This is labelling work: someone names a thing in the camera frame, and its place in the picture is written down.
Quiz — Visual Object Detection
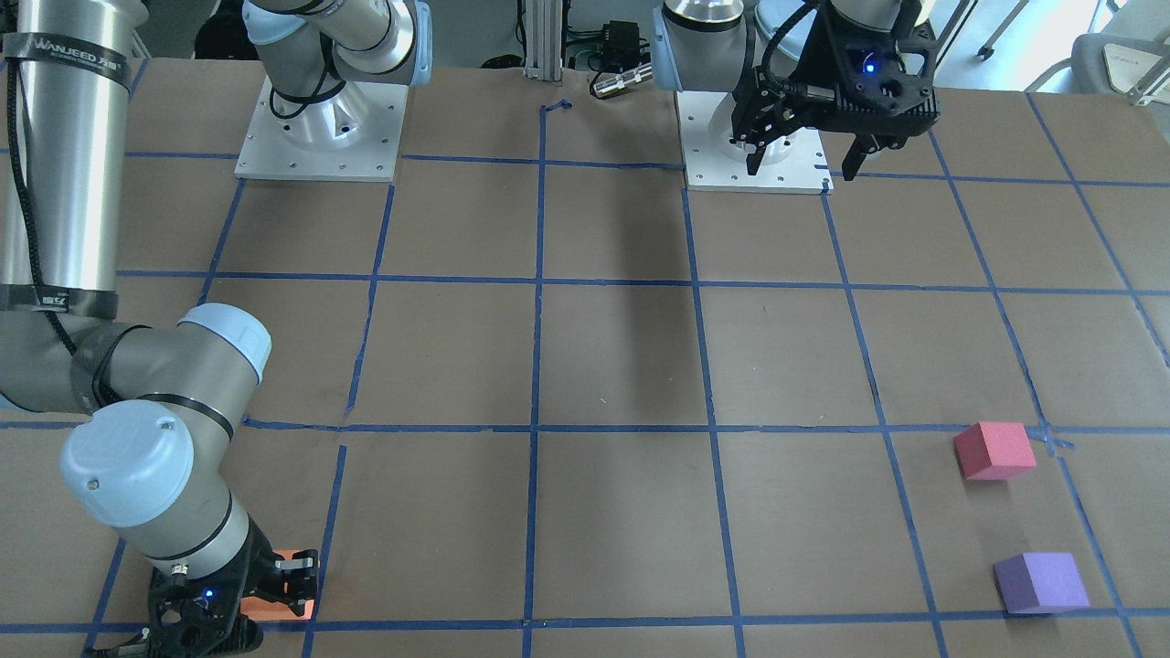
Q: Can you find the pink foam cube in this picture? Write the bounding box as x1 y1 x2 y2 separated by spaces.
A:
952 421 1037 482

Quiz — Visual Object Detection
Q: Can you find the orange foam cube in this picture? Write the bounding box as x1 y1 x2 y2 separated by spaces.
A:
239 548 319 621

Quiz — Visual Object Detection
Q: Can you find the aluminium frame post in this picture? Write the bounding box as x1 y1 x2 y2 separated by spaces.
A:
519 0 567 85

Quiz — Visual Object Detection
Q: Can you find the purple foam cube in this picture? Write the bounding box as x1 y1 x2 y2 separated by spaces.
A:
992 551 1090 615

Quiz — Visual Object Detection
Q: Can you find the brown paper mat blue grid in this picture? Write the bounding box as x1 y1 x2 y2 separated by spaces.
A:
0 57 1170 658

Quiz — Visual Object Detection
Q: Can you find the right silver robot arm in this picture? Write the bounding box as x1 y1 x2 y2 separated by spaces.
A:
4 1 319 657

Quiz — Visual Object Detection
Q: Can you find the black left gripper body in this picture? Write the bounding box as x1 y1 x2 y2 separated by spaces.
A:
731 1 941 148

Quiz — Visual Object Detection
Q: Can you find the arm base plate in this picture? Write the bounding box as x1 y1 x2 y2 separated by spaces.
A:
675 91 833 196
235 80 410 183

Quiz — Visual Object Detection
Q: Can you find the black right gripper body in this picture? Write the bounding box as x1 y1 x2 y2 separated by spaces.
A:
95 522 271 657

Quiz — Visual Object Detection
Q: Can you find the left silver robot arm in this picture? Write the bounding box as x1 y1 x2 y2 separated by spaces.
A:
651 1 941 180

